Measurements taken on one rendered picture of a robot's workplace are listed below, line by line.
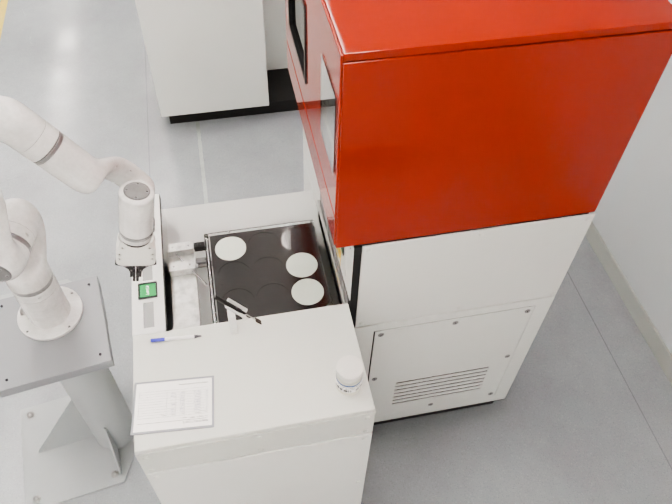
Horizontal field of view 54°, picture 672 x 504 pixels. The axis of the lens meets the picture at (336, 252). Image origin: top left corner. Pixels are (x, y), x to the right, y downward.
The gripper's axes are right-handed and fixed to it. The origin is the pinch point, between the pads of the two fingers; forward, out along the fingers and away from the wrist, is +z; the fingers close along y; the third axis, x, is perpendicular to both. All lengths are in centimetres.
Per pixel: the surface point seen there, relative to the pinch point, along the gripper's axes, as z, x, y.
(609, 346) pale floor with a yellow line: 70, -9, -207
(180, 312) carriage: 21.2, -1.2, -13.2
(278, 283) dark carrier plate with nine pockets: 12.9, -5.1, -42.8
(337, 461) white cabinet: 35, 45, -57
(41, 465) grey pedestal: 120, 0, 35
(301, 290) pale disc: 12, -1, -49
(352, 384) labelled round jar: -2, 40, -53
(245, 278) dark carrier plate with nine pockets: 15.0, -9.0, -33.2
